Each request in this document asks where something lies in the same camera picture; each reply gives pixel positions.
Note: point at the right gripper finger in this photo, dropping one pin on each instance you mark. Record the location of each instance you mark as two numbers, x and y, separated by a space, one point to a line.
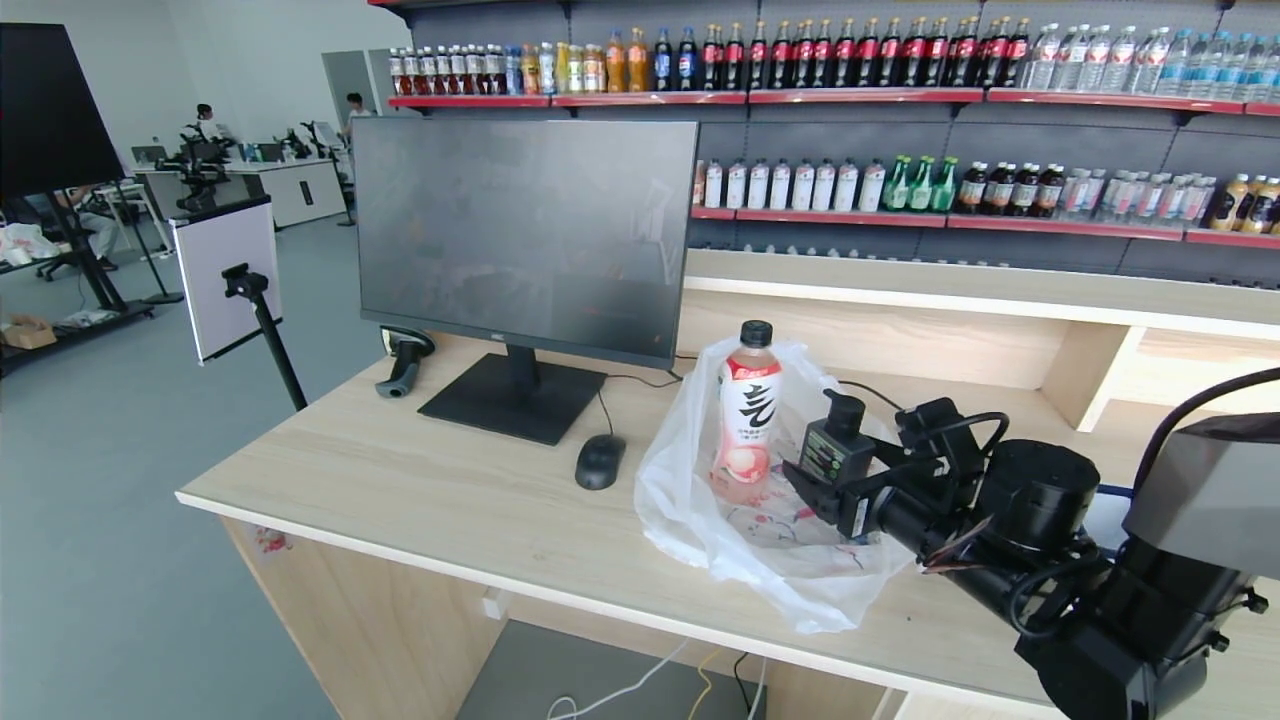
828 500

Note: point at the clear plastic shopping bag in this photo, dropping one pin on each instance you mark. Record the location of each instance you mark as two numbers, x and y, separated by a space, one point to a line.
690 500

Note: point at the white desk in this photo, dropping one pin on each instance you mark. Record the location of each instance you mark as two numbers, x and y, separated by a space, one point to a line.
290 190

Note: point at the large black display on stand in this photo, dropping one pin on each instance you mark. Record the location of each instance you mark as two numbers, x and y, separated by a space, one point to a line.
45 110

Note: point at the person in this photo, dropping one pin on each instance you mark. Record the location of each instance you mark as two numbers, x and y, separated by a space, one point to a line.
357 108
90 225
207 120

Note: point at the white panel board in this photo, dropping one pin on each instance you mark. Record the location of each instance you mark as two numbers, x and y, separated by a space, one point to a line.
225 280

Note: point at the white plastic bag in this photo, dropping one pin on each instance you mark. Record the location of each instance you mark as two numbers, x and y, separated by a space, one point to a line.
25 242

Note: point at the cardboard box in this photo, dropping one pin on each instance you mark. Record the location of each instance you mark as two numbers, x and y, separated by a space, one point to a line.
28 333

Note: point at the black tripod stand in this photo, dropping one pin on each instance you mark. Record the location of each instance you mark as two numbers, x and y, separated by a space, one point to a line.
270 335

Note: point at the black computer mouse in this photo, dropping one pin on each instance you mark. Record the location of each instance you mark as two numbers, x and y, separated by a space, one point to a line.
600 462

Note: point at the black shop shelf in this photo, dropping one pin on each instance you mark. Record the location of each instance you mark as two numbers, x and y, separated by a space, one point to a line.
850 135

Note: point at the pink drink bottle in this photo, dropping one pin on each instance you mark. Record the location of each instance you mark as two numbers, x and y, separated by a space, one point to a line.
748 410

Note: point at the black computer monitor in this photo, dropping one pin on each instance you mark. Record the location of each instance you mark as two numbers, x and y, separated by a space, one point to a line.
520 230

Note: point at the row of bottles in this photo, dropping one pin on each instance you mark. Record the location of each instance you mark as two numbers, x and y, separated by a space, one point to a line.
900 252
800 55
1000 190

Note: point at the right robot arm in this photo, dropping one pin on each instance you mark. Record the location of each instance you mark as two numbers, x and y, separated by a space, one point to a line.
1040 495

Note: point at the dark bottle with green label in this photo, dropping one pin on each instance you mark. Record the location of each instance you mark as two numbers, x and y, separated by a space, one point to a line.
835 450

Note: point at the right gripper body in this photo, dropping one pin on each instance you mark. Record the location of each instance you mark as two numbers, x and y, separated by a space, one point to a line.
915 520

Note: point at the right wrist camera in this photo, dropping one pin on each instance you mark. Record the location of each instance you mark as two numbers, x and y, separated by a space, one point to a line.
935 440

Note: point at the black handheld barcode scanner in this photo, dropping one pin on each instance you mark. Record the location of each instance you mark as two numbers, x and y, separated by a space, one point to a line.
405 362

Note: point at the wooden counter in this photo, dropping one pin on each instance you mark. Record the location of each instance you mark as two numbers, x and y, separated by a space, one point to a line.
450 480

